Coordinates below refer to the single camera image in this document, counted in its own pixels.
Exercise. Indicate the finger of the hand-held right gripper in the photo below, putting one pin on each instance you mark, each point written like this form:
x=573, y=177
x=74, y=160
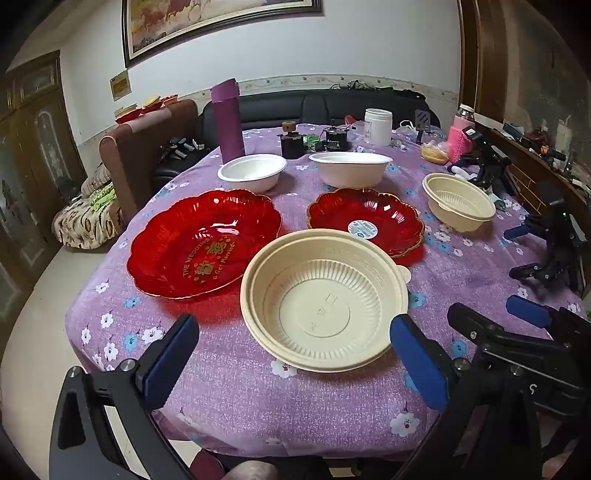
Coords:
x=528, y=310
x=475, y=325

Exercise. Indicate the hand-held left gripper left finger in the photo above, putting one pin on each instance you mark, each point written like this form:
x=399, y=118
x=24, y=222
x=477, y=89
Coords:
x=170, y=362

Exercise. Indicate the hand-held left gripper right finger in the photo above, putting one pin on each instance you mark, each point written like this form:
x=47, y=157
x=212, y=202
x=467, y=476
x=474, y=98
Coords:
x=419, y=364

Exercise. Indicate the large beige ribbed bowl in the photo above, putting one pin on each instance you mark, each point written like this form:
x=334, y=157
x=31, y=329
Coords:
x=318, y=304

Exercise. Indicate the large red plate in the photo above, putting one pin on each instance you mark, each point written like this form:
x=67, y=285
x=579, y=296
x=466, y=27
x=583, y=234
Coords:
x=203, y=244

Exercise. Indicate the small beige ribbed bowl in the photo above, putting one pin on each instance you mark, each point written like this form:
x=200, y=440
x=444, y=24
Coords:
x=459, y=203

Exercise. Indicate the small red plate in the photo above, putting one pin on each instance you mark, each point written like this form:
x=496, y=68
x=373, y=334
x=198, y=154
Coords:
x=364, y=217

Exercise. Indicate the oval white bowl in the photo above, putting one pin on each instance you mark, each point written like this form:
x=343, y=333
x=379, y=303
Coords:
x=351, y=170

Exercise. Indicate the round white bowl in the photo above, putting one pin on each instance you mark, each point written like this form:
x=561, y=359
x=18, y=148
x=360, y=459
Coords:
x=251, y=170

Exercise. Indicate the purple floral tablecloth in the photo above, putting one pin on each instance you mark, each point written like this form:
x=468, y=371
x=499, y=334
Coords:
x=231, y=397

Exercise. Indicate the black spare gripper device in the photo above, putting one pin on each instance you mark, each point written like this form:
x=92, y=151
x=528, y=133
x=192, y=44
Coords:
x=554, y=240

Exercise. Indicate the green and white cloth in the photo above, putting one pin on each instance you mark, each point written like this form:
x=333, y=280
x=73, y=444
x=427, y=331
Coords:
x=498, y=201

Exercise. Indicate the wooden sideboard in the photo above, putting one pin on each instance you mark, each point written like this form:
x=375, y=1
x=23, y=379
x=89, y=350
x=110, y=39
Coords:
x=540, y=170

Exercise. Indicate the black tripod device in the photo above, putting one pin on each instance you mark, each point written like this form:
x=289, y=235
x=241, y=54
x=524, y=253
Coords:
x=489, y=159

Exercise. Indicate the patterned blanket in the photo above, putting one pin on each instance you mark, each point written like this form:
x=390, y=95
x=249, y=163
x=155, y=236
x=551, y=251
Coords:
x=87, y=217

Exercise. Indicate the pink knit-sleeved bottle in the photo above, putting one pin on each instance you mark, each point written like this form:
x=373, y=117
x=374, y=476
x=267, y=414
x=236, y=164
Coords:
x=461, y=136

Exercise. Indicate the black phone holder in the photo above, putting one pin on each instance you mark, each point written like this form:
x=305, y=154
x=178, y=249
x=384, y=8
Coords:
x=422, y=122

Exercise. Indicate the brown chair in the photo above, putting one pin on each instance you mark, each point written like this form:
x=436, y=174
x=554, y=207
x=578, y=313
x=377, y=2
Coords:
x=138, y=152

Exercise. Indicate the white plastic jar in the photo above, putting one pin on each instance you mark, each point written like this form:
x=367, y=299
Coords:
x=378, y=125

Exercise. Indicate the black round motor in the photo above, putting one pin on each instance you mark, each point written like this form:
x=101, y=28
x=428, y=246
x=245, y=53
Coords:
x=335, y=140

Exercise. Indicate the wooden door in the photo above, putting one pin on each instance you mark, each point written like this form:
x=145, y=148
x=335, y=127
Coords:
x=32, y=161

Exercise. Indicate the green circuit board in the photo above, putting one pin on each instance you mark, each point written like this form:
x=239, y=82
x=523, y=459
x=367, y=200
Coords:
x=314, y=141

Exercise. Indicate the purple thermos bottle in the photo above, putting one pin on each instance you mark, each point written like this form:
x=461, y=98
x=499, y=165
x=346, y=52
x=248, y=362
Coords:
x=227, y=120

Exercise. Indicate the black motor with wooden knob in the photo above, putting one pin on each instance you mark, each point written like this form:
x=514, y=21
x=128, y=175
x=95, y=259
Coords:
x=291, y=143

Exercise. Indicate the stack of red dishes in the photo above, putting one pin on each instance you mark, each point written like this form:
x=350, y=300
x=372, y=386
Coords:
x=143, y=107

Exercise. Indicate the black sofa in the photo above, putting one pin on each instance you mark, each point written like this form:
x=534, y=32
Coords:
x=286, y=108

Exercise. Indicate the framed painting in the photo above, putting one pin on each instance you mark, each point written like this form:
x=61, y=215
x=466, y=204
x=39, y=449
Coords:
x=207, y=23

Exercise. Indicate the dark wooden door frame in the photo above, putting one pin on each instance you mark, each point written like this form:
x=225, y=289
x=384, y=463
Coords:
x=480, y=55

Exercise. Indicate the yellow wall notice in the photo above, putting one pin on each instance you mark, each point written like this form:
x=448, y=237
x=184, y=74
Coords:
x=120, y=85

